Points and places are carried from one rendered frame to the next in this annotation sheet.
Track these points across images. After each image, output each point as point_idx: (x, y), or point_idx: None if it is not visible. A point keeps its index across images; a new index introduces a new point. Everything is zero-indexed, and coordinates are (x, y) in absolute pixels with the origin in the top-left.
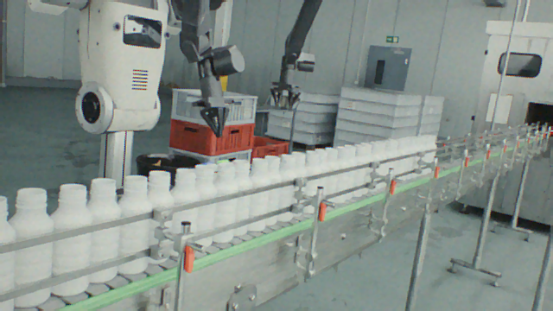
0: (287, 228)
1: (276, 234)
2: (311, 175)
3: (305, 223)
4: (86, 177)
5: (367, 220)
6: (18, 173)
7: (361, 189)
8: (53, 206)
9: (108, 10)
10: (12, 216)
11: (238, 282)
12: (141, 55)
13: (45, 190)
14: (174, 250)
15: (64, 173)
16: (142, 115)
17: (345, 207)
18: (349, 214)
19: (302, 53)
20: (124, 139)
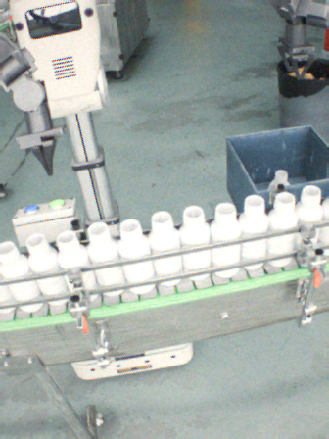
0: (69, 315)
1: (46, 321)
2: (110, 263)
3: (107, 311)
4: (288, 57)
5: (296, 294)
6: (237, 48)
7: (282, 259)
8: (241, 85)
9: (12, 12)
10: (206, 93)
11: (1, 350)
12: (58, 44)
13: (246, 68)
14: None
15: (272, 50)
16: (78, 100)
17: (218, 288)
18: (233, 295)
19: (309, 3)
20: (76, 121)
